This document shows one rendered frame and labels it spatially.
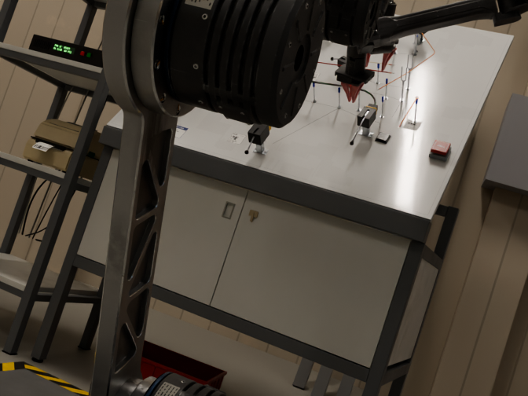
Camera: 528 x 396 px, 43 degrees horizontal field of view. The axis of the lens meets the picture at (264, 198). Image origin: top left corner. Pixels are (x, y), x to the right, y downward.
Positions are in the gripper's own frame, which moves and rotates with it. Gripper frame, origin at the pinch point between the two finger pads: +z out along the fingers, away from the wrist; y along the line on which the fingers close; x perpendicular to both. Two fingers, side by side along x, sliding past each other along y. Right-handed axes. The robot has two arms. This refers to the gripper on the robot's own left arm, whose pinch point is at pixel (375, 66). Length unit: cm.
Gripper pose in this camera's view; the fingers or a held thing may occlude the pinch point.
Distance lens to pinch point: 219.4
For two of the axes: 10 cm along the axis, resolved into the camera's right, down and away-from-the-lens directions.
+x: -4.8, 3.0, -8.2
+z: -1.3, 9.0, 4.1
